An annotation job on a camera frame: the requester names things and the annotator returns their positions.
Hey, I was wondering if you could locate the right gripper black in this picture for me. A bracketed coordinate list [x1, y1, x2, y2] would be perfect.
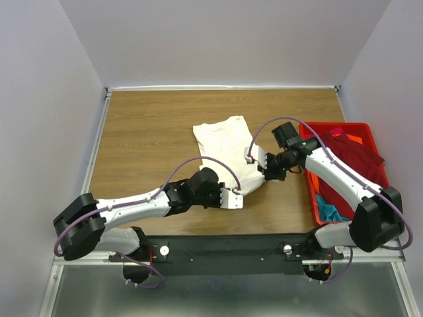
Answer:
[257, 151, 297, 182]

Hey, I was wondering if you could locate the white t shirt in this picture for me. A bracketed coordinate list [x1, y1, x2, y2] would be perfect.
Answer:
[192, 116, 264, 196]

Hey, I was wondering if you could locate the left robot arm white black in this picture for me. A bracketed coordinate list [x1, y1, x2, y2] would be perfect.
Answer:
[53, 168, 225, 261]

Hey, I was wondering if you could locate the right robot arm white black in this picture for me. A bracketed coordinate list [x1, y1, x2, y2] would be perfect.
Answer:
[245, 117, 410, 259]

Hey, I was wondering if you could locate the teal t shirt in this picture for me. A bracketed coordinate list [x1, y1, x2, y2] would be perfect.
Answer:
[316, 195, 353, 222]

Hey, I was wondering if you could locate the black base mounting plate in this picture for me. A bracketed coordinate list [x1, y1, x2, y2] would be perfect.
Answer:
[109, 234, 344, 281]

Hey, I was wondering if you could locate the dark red t shirt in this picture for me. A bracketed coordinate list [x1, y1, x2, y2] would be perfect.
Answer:
[318, 132, 389, 219]

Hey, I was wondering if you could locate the orange t shirt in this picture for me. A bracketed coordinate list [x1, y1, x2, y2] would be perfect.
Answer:
[311, 127, 363, 195]

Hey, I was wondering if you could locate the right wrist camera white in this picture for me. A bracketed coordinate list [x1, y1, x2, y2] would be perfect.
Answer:
[244, 145, 267, 169]

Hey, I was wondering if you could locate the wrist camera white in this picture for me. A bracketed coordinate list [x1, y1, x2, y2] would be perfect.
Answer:
[244, 145, 267, 169]
[220, 188, 243, 209]

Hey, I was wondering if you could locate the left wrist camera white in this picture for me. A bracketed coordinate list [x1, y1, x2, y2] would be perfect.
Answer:
[220, 188, 243, 209]

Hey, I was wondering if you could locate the aluminium table frame rail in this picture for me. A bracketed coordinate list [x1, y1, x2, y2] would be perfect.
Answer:
[38, 87, 112, 316]

